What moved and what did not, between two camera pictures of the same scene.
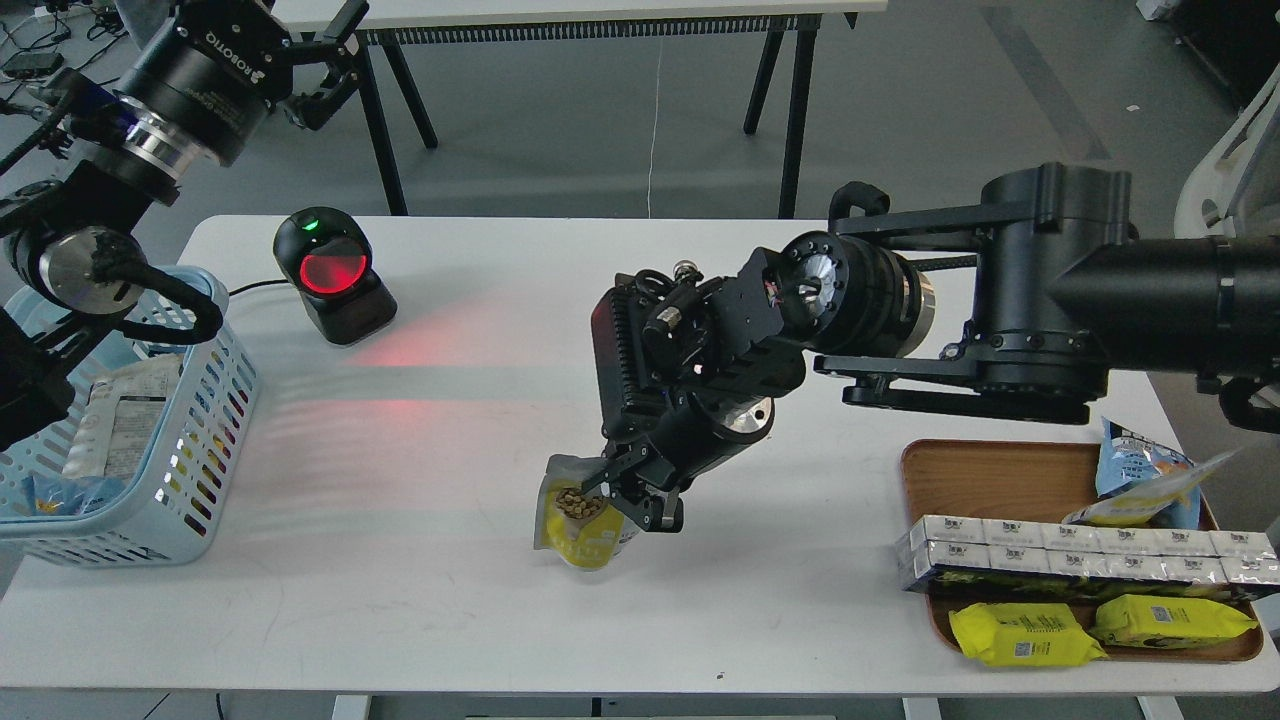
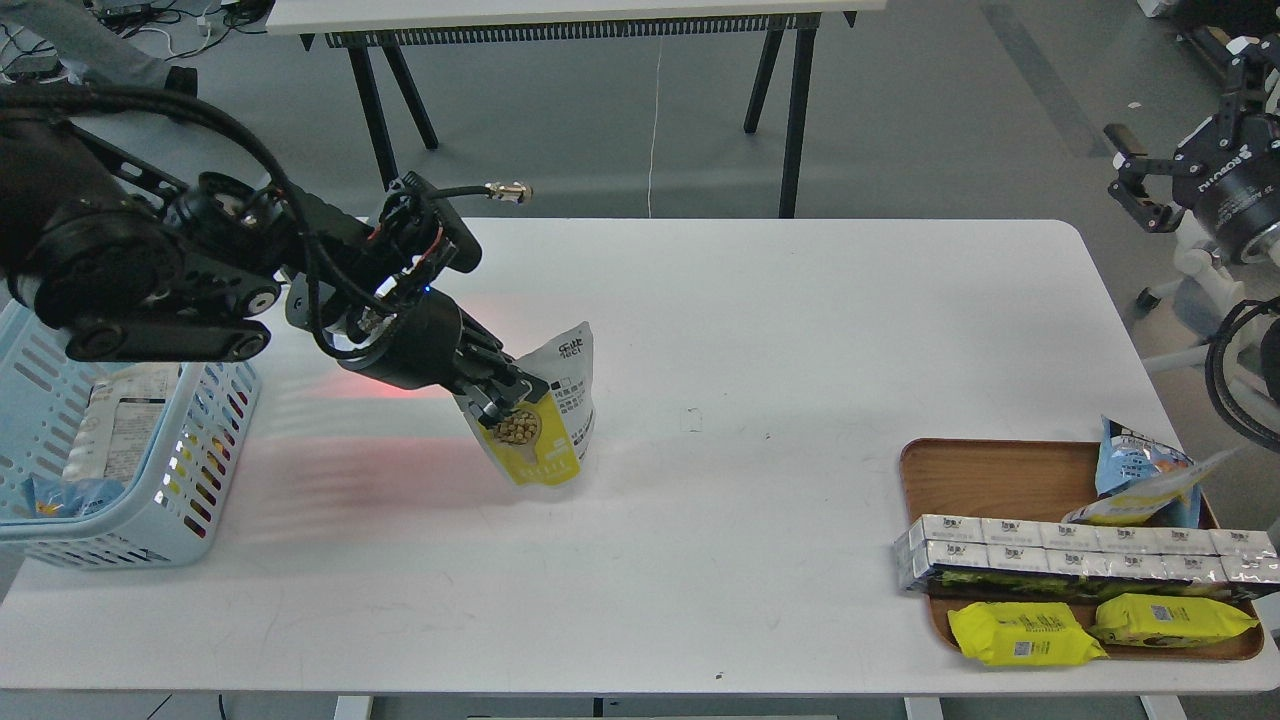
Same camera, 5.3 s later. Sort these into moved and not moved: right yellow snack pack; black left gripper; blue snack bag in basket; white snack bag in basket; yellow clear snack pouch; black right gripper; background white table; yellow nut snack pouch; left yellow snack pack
Moved: black left gripper; black right gripper; yellow nut snack pouch
Not moved: white snack bag in basket; yellow clear snack pouch; right yellow snack pack; blue snack bag in basket; background white table; left yellow snack pack
